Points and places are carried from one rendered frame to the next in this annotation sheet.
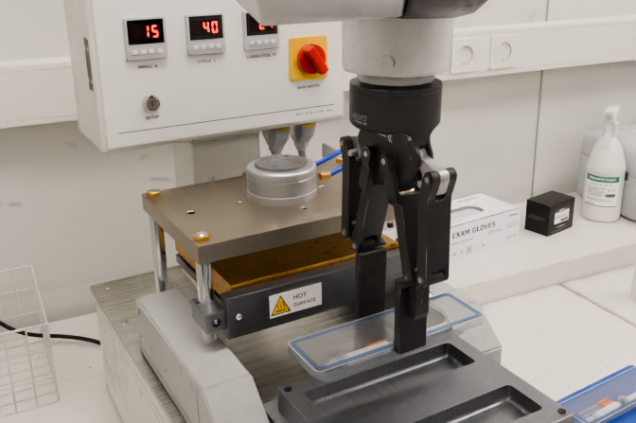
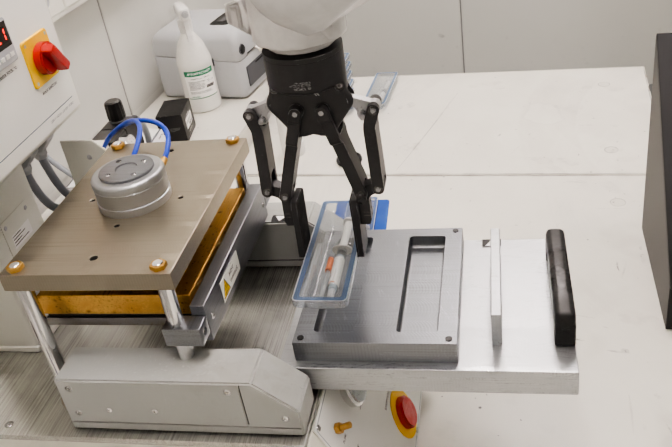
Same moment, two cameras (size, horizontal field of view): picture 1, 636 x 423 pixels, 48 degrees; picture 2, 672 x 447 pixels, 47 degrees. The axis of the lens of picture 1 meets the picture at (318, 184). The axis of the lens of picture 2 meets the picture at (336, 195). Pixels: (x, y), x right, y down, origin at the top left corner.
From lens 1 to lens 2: 46 cm
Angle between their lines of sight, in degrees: 43
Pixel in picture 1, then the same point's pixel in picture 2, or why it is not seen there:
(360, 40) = not seen: hidden behind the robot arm
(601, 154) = (189, 51)
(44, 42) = not seen: outside the picture
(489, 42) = not seen: outside the picture
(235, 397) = (271, 372)
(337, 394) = (322, 319)
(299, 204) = (170, 197)
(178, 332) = (151, 370)
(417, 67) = (342, 26)
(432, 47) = not seen: hidden behind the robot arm
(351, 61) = (289, 41)
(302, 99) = (50, 104)
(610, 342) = (309, 195)
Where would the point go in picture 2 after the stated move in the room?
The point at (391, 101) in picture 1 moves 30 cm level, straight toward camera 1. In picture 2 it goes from (328, 61) to (653, 139)
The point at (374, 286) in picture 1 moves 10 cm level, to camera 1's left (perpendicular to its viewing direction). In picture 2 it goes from (304, 222) to (238, 272)
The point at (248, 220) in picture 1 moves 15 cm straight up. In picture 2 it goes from (161, 232) to (118, 95)
